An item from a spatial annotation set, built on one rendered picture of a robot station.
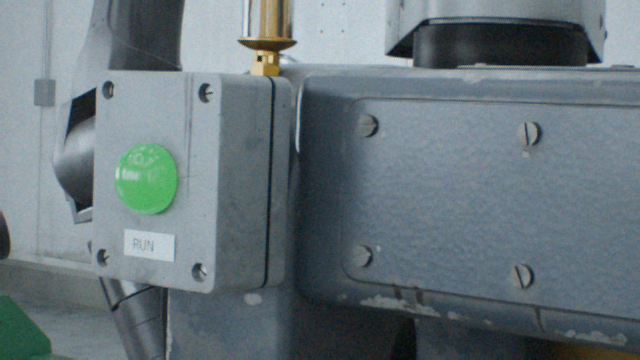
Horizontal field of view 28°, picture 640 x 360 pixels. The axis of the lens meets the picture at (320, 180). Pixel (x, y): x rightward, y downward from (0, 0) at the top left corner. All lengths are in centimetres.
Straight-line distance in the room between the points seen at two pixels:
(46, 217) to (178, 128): 832
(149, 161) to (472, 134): 13
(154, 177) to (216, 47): 719
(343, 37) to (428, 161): 658
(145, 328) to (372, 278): 31
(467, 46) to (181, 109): 17
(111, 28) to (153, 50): 3
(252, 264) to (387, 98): 9
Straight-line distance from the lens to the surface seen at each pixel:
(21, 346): 635
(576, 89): 48
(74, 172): 85
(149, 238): 54
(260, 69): 60
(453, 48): 64
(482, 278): 50
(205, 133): 52
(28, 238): 900
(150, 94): 54
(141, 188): 53
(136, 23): 86
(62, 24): 875
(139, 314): 82
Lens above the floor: 132
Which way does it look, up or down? 3 degrees down
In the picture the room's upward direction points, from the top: 2 degrees clockwise
